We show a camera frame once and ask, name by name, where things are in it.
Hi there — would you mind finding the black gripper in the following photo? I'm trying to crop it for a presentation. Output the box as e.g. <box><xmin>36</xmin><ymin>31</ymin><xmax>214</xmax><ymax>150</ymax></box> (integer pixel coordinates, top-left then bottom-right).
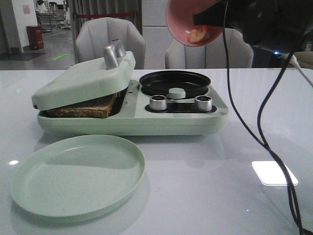
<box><xmin>193</xmin><ymin>0</ymin><xmax>313</xmax><ymax>53</ymax></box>

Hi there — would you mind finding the orange shrimp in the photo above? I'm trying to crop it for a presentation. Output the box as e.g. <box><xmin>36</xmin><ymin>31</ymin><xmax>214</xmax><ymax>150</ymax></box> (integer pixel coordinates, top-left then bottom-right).
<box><xmin>187</xmin><ymin>25</ymin><xmax>211</xmax><ymax>44</ymax></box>

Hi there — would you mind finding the pink bowl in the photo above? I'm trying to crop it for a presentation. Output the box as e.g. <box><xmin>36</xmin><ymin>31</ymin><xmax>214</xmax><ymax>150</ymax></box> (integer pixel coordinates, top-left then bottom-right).
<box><xmin>166</xmin><ymin>0</ymin><xmax>222</xmax><ymax>47</ymax></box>

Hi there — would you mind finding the green breakfast maker lid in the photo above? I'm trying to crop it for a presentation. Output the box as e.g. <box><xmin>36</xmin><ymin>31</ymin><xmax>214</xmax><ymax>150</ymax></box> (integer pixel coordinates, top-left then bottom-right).
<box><xmin>32</xmin><ymin>51</ymin><xmax>135</xmax><ymax>111</ymax></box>

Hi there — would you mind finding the bread slice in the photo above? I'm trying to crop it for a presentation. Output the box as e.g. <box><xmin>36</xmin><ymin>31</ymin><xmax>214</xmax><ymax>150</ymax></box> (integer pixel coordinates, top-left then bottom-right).
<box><xmin>46</xmin><ymin>93</ymin><xmax>120</xmax><ymax>118</ymax></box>

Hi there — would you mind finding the green breakfast maker base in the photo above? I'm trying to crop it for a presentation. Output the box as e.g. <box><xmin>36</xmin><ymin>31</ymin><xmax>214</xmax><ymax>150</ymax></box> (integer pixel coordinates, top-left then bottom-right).
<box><xmin>37</xmin><ymin>80</ymin><xmax>229</xmax><ymax>136</ymax></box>

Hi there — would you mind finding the right beige chair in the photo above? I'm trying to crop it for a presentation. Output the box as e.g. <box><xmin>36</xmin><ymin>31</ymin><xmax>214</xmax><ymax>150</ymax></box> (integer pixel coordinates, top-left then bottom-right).
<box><xmin>165</xmin><ymin>28</ymin><xmax>254</xmax><ymax>69</ymax></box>

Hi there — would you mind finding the beige chair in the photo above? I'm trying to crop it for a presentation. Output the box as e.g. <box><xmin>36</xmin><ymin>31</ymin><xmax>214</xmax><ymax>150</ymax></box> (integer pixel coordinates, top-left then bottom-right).
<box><xmin>75</xmin><ymin>17</ymin><xmax>145</xmax><ymax>70</ymax></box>
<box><xmin>165</xmin><ymin>28</ymin><xmax>254</xmax><ymax>69</ymax></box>

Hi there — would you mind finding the white refrigerator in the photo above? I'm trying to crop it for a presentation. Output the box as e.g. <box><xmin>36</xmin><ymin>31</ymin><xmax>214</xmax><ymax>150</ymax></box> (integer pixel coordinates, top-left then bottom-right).
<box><xmin>141</xmin><ymin>0</ymin><xmax>173</xmax><ymax>69</ymax></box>

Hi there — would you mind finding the red barrier belt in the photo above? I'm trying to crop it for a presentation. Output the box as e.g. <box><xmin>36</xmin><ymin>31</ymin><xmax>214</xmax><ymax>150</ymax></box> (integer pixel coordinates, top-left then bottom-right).
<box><xmin>74</xmin><ymin>12</ymin><xmax>137</xmax><ymax>19</ymax></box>

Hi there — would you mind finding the right silver knob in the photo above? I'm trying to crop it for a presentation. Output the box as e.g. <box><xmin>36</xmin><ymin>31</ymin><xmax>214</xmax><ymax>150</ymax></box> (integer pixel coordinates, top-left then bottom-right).
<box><xmin>194</xmin><ymin>95</ymin><xmax>212</xmax><ymax>112</ymax></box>

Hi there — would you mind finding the silver knob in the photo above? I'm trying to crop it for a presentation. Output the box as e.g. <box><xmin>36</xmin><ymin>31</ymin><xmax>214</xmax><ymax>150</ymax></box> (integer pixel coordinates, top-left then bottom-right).
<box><xmin>194</xmin><ymin>95</ymin><xmax>212</xmax><ymax>112</ymax></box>
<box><xmin>149</xmin><ymin>95</ymin><xmax>167</xmax><ymax>111</ymax></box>

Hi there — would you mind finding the black round frying pan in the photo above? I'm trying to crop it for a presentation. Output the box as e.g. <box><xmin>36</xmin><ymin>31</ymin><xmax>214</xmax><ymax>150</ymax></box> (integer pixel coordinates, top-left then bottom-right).
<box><xmin>139</xmin><ymin>70</ymin><xmax>211</xmax><ymax>98</ymax></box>

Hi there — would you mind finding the beige cushion at right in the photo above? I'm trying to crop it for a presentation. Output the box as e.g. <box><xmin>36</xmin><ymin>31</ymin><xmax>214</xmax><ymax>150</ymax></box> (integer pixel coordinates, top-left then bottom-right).
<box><xmin>294</xmin><ymin>51</ymin><xmax>313</xmax><ymax>69</ymax></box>

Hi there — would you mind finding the left silver knob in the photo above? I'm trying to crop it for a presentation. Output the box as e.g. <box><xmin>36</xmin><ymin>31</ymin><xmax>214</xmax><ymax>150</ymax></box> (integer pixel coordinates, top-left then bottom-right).
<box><xmin>149</xmin><ymin>95</ymin><xmax>167</xmax><ymax>111</ymax></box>

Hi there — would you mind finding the left beige chair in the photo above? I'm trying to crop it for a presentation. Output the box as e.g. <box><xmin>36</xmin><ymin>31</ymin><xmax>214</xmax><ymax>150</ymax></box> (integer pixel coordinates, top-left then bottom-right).
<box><xmin>75</xmin><ymin>17</ymin><xmax>145</xmax><ymax>70</ymax></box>

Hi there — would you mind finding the red box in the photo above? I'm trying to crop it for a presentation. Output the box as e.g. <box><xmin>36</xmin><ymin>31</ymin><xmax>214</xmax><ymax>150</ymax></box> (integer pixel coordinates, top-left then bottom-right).
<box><xmin>26</xmin><ymin>25</ymin><xmax>44</xmax><ymax>50</ymax></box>

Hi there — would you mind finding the light green plate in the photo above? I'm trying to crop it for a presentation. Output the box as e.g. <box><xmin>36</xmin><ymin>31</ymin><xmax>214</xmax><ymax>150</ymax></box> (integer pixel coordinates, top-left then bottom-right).
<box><xmin>10</xmin><ymin>135</ymin><xmax>145</xmax><ymax>223</ymax></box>

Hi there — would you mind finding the green pan handle knob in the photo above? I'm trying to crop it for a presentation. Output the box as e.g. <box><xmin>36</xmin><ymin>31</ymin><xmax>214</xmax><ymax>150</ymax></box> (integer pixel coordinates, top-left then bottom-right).
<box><xmin>167</xmin><ymin>88</ymin><xmax>186</xmax><ymax>99</ymax></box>

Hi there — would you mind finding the white cable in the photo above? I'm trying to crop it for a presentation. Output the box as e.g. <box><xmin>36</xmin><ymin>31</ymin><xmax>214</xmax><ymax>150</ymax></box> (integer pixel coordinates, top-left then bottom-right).
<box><xmin>291</xmin><ymin>55</ymin><xmax>313</xmax><ymax>88</ymax></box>

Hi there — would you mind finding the black cable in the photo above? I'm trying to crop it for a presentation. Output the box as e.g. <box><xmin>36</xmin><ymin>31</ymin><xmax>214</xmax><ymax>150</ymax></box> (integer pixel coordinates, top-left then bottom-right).
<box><xmin>221</xmin><ymin>0</ymin><xmax>313</xmax><ymax>235</ymax></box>

